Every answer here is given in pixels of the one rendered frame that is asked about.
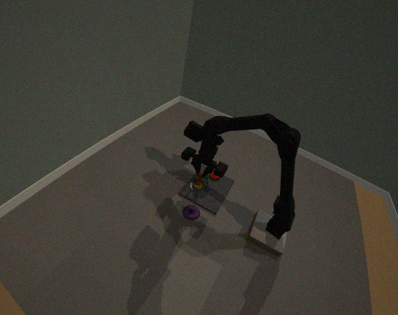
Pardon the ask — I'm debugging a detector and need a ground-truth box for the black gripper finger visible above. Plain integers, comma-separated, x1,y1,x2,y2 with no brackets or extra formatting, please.
202,168,214,177
191,162,201,175

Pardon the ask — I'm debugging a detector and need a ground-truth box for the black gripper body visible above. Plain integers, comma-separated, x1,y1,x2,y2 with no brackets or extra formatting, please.
181,147,228,178

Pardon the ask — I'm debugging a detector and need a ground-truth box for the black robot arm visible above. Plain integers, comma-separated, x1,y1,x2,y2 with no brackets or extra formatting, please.
184,114,300,240

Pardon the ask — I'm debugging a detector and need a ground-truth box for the red gear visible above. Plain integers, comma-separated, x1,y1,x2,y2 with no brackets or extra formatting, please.
209,172,220,180

